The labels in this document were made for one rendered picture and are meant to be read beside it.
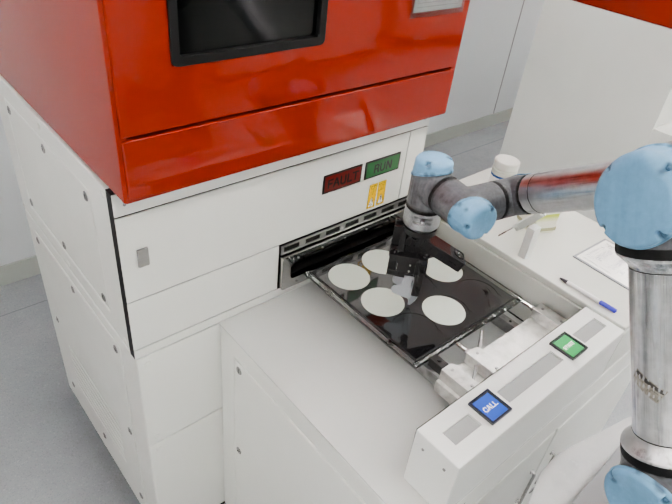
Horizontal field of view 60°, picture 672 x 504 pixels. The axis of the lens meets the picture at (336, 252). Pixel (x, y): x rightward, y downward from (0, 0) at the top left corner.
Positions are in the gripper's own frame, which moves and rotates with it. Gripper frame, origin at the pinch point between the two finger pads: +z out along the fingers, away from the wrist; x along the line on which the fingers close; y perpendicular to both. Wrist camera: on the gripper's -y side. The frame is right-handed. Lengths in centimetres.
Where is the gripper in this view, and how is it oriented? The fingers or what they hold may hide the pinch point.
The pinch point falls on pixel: (413, 299)
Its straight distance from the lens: 132.7
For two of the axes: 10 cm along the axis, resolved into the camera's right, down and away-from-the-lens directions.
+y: -9.8, -1.7, 0.6
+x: -1.5, 5.7, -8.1
